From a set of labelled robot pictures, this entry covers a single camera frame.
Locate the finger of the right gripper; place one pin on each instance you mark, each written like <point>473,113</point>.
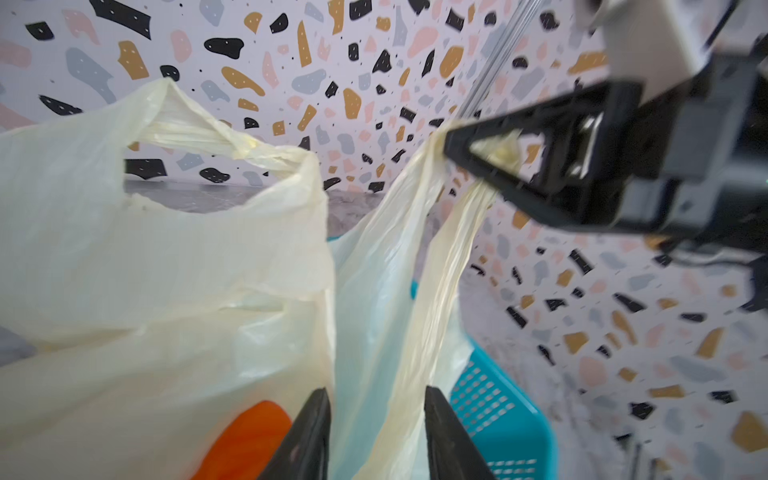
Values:
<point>604,100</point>
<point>567,205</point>

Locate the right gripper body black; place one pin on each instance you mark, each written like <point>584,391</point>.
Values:
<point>691,161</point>

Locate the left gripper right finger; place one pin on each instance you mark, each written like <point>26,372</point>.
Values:
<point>452,454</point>

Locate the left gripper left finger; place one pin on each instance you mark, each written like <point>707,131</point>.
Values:
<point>304,452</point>

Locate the yellow plastic bag orange prints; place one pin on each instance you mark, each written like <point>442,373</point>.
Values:
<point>170,345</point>

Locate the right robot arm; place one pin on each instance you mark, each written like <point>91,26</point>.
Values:
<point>522,153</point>

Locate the teal plastic basket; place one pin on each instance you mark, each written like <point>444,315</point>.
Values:
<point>504,420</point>

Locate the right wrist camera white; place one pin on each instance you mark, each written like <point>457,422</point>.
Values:
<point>653,43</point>

